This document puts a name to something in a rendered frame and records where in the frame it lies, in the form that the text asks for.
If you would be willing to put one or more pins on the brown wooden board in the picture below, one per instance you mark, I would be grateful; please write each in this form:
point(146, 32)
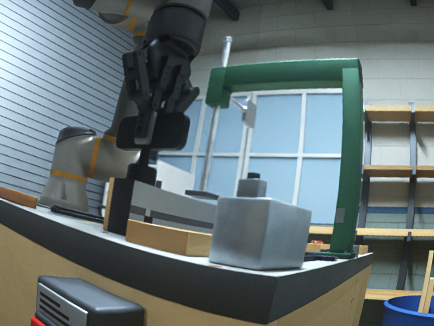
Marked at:
point(18, 197)

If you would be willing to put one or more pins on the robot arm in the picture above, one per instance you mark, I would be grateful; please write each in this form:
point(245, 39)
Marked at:
point(76, 159)

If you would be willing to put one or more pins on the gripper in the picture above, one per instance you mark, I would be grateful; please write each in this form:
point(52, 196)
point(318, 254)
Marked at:
point(178, 32)

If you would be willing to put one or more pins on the green hold-down frame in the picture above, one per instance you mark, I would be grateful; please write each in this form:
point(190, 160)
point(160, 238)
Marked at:
point(349, 162)

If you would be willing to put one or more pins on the black fence end post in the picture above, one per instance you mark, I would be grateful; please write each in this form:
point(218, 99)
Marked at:
point(120, 206)

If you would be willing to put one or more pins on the small grey block black knob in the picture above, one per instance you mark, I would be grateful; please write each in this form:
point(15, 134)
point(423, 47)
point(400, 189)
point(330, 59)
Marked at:
point(251, 187)

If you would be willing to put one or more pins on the dark ceiling beam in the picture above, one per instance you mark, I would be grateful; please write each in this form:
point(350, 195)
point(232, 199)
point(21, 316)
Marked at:
point(227, 8)

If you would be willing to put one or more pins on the blue drum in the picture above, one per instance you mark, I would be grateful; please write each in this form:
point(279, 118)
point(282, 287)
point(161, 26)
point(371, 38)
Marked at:
point(406, 312)

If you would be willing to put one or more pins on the red switch button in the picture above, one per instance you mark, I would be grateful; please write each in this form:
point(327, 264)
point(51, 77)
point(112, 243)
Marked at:
point(35, 321)

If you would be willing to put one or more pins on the grey stop block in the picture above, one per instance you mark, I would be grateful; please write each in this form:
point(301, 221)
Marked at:
point(257, 234)

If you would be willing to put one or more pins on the wooden shelf unit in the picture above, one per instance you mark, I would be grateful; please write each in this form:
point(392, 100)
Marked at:
point(390, 171)

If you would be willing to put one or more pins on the wooden block with red mark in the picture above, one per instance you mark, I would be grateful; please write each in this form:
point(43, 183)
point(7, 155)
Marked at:
point(318, 246)

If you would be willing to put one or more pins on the maple setup bar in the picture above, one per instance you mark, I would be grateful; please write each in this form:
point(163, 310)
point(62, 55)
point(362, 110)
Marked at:
point(166, 237)

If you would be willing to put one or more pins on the black flat tool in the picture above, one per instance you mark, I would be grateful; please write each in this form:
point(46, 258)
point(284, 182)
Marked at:
point(320, 257)
point(76, 213)

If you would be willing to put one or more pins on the grey router table fence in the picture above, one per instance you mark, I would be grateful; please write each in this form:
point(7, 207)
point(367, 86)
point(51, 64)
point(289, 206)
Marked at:
point(176, 206)

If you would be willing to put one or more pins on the router table cabinet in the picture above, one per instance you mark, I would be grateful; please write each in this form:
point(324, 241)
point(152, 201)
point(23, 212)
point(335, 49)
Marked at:
point(169, 291)

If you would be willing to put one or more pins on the black fence lock lever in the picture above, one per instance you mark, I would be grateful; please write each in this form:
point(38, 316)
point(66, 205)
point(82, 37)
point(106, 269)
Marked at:
point(171, 132)

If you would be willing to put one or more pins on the grey hold-down rod with foot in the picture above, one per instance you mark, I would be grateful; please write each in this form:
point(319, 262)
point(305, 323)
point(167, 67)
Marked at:
point(212, 142)

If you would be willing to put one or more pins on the grey hold-down lock lever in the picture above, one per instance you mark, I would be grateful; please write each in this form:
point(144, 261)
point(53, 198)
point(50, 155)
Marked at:
point(250, 112)

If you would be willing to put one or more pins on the wooden sticks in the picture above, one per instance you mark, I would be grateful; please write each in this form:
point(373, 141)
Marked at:
point(426, 281)

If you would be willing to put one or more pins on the grey switch box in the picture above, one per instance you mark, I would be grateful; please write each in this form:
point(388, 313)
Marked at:
point(91, 305)

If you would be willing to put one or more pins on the large window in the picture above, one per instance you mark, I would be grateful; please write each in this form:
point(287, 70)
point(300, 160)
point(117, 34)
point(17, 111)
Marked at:
point(278, 152)

